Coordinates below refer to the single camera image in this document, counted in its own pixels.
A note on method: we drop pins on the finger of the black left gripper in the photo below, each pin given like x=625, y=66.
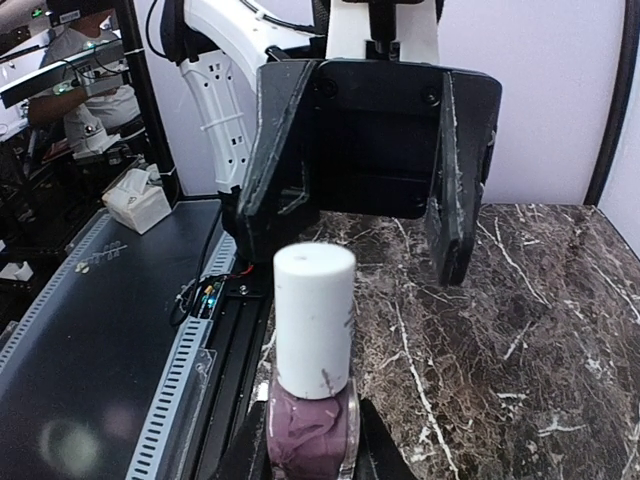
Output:
x=275, y=204
x=463, y=154

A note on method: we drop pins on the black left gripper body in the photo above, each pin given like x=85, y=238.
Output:
x=375, y=127

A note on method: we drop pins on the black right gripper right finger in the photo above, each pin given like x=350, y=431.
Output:
x=378, y=456

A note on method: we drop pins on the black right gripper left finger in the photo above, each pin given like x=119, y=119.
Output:
x=247, y=456

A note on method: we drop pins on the purple nail polish bottle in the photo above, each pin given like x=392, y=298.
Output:
x=312, y=414

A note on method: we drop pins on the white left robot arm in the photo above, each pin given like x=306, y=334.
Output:
x=219, y=47

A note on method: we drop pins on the small green circuit board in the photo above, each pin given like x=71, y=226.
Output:
x=208, y=299

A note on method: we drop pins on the white tissue box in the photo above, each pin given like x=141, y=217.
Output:
x=136, y=203

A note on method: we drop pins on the seated person in white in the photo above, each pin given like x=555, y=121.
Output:
x=101, y=103

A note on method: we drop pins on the grey slotted cable duct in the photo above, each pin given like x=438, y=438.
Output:
x=93, y=374

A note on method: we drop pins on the black left frame post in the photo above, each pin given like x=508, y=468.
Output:
x=159, y=151

